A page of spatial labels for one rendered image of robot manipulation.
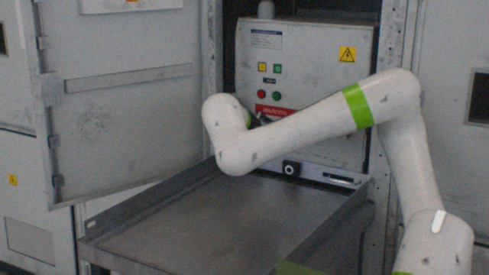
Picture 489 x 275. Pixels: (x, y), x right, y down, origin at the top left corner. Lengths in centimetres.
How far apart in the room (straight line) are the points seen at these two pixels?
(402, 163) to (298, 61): 58
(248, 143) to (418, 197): 43
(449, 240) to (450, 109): 58
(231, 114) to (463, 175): 70
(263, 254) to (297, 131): 35
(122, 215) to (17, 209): 138
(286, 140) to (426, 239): 42
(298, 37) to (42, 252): 175
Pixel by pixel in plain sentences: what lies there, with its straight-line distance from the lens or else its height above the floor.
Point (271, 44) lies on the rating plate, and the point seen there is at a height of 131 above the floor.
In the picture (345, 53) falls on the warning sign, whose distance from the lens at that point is 187.
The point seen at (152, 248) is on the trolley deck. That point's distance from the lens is 162.
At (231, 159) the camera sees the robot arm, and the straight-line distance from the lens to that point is 146.
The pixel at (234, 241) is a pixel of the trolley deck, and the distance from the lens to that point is 164.
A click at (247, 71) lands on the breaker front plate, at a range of 204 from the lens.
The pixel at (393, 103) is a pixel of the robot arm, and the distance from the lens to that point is 146.
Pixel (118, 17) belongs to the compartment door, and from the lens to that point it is 190.
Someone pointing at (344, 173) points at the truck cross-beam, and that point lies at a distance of 196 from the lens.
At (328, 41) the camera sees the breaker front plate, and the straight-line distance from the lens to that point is 189.
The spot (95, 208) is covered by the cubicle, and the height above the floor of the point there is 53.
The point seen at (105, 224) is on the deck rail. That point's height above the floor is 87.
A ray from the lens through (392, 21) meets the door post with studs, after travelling 177.
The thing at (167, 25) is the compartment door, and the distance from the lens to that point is 200.
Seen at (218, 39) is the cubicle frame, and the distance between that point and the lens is 206.
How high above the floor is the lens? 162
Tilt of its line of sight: 18 degrees down
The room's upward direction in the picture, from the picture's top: straight up
